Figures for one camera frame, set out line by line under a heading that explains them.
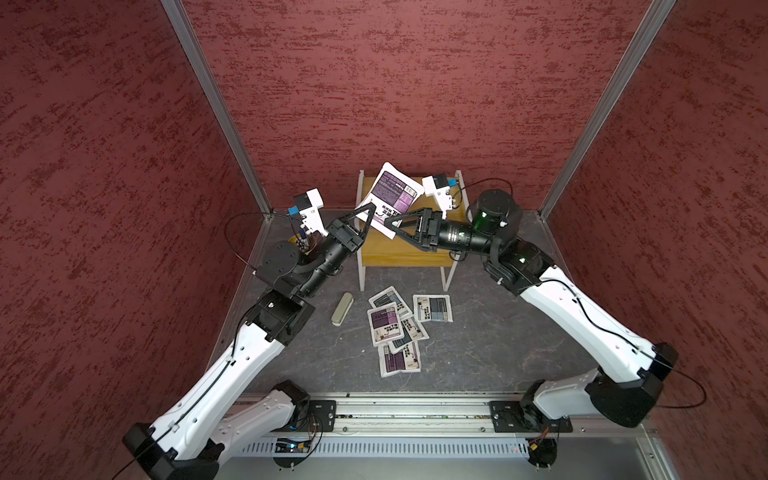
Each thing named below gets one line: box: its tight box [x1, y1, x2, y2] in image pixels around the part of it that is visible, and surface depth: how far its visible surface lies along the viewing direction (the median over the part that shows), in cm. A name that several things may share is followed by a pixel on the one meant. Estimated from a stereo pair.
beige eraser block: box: [331, 291, 354, 327], surface depth 92 cm
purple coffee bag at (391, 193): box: [356, 162, 425, 239], surface depth 57 cm
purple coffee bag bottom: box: [378, 341, 421, 378], surface depth 85 cm
